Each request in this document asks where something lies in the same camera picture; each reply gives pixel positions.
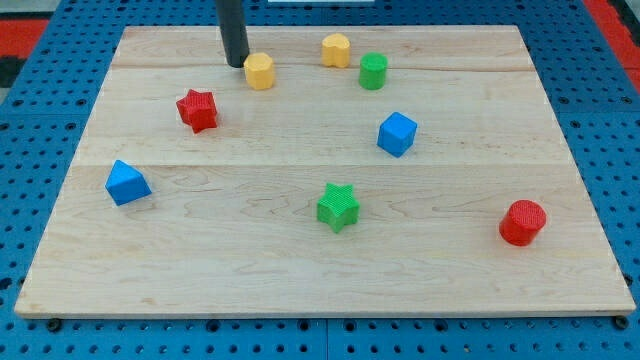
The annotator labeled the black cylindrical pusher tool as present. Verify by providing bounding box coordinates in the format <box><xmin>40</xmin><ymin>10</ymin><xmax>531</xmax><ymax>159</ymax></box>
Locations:
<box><xmin>215</xmin><ymin>0</ymin><xmax>250</xmax><ymax>68</ymax></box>

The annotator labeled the yellow hexagon block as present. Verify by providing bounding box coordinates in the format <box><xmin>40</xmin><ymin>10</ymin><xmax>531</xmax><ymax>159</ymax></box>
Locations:
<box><xmin>244</xmin><ymin>52</ymin><xmax>275</xmax><ymax>90</ymax></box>

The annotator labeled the yellow heart block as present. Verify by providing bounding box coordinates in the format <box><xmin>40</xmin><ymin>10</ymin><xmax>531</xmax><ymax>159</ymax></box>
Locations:
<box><xmin>321</xmin><ymin>33</ymin><xmax>351</xmax><ymax>68</ymax></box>

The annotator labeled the red star block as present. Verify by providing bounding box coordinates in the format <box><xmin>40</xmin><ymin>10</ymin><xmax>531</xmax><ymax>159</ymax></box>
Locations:
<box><xmin>176</xmin><ymin>89</ymin><xmax>218</xmax><ymax>134</ymax></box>

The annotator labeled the green cylinder block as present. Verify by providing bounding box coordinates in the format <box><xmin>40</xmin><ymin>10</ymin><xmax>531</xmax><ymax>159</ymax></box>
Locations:
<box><xmin>358</xmin><ymin>52</ymin><xmax>388</xmax><ymax>90</ymax></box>

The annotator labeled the blue triangle block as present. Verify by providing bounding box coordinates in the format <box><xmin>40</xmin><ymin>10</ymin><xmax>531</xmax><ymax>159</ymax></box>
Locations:
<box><xmin>105</xmin><ymin>160</ymin><xmax>152</xmax><ymax>206</ymax></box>

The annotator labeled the blue cube block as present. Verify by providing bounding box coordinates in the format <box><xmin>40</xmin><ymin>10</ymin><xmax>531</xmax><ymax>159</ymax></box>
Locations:
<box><xmin>377</xmin><ymin>112</ymin><xmax>418</xmax><ymax>158</ymax></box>

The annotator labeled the green star block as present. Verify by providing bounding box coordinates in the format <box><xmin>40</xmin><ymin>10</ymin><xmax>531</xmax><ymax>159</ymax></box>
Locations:
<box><xmin>317</xmin><ymin>183</ymin><xmax>360</xmax><ymax>233</ymax></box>

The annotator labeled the wooden board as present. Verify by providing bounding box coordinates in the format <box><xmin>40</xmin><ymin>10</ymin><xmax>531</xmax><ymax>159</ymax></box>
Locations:
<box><xmin>15</xmin><ymin>25</ymin><xmax>636</xmax><ymax>319</ymax></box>

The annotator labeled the red cylinder block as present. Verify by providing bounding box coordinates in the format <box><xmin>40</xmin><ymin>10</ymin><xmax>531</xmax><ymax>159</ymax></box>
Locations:
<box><xmin>498</xmin><ymin>199</ymin><xmax>547</xmax><ymax>247</ymax></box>

